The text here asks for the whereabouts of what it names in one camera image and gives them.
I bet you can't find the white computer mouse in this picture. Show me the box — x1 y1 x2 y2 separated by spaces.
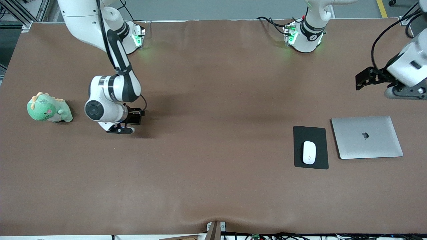
303 141 317 165

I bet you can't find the black mouse pad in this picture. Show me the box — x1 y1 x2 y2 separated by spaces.
293 126 329 170

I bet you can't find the green dinosaur plush toy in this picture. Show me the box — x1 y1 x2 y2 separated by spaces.
27 92 73 123

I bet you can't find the silver closed laptop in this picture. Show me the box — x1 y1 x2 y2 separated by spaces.
331 116 404 160

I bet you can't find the brown table cover sheet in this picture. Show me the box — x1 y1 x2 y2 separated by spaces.
0 18 427 236

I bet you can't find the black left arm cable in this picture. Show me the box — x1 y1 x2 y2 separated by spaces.
371 13 427 70

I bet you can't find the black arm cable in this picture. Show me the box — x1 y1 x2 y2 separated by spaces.
96 0 147 112
371 13 427 70

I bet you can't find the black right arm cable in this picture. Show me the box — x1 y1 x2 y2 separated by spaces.
96 0 147 112

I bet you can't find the black right base cable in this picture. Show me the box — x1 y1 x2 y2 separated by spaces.
117 0 147 34

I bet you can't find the black base cable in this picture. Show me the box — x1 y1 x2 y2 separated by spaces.
117 0 147 34
257 16 290 36

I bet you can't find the black left base cable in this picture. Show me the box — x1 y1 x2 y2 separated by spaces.
257 16 290 36

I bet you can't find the aluminium frame structure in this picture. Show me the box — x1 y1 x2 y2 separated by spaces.
0 0 55 32

